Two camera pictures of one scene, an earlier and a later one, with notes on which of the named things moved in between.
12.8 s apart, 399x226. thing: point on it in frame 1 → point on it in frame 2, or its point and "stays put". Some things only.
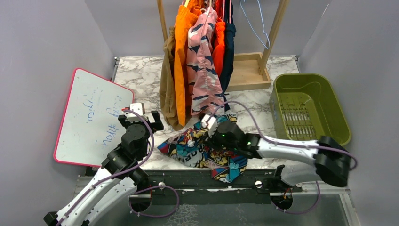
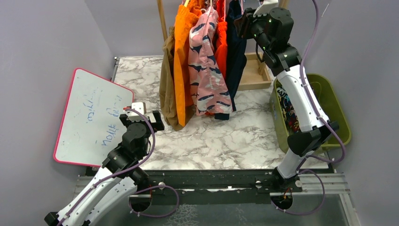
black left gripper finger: [157, 125] stays put
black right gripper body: [216, 141] → [248, 29]
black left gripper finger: [122, 119] stays put
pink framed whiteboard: [91, 129] stays put
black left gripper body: [142, 122] stays put
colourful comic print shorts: [194, 147] → [288, 108]
